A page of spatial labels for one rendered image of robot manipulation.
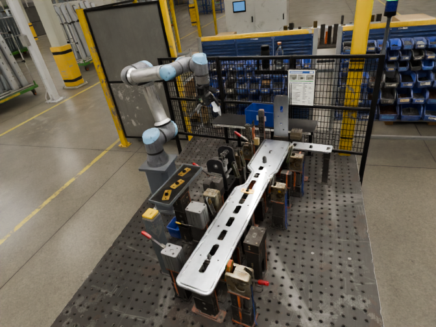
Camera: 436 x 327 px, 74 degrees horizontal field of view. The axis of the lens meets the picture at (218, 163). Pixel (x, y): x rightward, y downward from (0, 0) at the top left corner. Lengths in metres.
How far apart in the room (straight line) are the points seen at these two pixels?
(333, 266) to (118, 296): 1.21
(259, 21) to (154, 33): 4.87
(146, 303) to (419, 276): 2.06
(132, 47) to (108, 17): 0.44
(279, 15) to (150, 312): 7.60
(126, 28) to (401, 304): 3.96
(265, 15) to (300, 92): 6.03
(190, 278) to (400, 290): 1.77
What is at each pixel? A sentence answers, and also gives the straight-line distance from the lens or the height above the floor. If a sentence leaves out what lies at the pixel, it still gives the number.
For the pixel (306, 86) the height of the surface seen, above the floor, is 1.31.
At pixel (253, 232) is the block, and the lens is 1.50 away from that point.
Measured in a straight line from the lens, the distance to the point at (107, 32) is 4.34.
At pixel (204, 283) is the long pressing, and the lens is 1.38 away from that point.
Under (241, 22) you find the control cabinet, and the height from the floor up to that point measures 1.05.
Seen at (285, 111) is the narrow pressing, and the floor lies 1.22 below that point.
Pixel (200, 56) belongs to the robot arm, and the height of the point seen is 1.79.
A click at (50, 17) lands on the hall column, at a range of 9.18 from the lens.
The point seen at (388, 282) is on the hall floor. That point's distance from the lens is 2.74.
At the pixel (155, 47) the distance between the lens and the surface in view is 4.00.
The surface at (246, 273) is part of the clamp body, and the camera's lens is 1.31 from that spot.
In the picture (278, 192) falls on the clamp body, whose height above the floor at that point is 1.01.
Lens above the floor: 2.12
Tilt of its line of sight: 33 degrees down
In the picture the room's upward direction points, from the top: 8 degrees counter-clockwise
